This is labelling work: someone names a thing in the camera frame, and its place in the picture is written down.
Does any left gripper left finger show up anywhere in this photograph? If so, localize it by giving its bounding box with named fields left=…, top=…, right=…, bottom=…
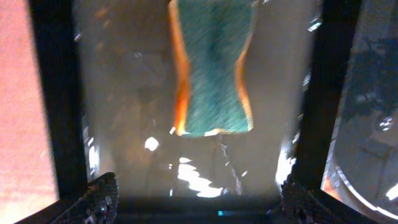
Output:
left=50, top=172, right=119, bottom=224

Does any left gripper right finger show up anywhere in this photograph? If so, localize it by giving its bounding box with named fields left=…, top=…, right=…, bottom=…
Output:
left=281, top=174, right=342, bottom=224

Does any green and yellow sponge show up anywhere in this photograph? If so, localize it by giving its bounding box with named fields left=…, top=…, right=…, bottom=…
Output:
left=168, top=0, right=258, bottom=138

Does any black rectangular tray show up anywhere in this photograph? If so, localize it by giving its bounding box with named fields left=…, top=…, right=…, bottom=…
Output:
left=27, top=1, right=368, bottom=223

